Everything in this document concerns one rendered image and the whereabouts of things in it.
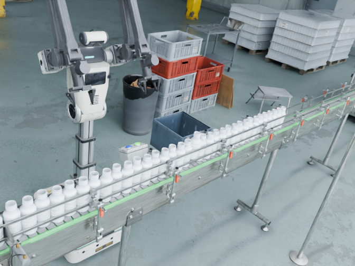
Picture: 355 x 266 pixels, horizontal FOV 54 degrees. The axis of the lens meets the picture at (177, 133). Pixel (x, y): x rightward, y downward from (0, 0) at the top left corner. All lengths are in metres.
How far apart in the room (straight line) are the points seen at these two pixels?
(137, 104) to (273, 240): 2.03
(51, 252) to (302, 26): 7.29
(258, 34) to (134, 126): 5.39
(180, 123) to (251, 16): 6.42
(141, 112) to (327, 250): 2.35
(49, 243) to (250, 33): 7.91
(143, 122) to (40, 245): 2.77
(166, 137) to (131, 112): 1.62
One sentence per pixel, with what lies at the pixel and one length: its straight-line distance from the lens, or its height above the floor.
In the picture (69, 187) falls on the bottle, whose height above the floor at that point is 1.15.
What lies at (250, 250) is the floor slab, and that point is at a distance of 3.07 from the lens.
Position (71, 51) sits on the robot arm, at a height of 1.53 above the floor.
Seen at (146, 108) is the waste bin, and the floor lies 0.38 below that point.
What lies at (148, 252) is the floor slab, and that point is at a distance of 2.83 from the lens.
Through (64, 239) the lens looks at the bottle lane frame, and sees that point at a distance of 1.63.
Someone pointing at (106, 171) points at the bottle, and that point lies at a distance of 1.61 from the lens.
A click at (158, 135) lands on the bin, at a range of 2.55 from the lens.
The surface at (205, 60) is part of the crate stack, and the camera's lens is 5.41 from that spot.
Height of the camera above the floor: 2.09
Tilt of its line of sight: 28 degrees down
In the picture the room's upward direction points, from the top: 10 degrees clockwise
